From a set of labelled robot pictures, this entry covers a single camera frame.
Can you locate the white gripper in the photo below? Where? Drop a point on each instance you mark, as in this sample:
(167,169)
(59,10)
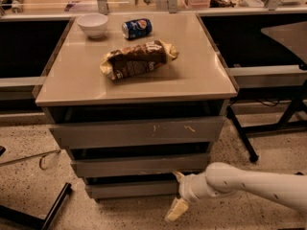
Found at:
(185,187)

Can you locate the grey drawer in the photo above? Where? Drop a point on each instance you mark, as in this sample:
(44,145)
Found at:
(137,133)
(132,186)
(140,160)

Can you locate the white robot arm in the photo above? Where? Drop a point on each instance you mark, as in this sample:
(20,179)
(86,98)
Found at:
(220,179)

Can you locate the grey bottom drawer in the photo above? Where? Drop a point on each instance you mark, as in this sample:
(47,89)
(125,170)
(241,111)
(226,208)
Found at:
(132,186)

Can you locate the grey drawer cabinet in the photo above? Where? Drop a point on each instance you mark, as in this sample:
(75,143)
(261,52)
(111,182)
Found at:
(194,85)

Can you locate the grey top drawer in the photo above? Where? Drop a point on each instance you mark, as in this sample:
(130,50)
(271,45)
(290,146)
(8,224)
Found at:
(137,133)

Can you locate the black table leg right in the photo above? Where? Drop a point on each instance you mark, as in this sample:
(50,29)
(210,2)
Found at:
(253,157)

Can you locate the black table leg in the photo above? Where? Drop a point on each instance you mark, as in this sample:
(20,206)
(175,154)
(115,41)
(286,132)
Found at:
(32,222)
(253,157)

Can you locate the brown chip bag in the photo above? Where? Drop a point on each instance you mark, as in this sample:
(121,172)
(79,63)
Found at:
(136,60)

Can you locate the blue pepsi can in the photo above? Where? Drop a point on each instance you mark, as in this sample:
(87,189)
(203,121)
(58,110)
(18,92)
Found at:
(136,28)

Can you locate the black table leg left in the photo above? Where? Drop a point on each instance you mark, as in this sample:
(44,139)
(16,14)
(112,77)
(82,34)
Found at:
(32,222)

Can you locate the white ceramic bowl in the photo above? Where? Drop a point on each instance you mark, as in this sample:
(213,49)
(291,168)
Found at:
(93,25)

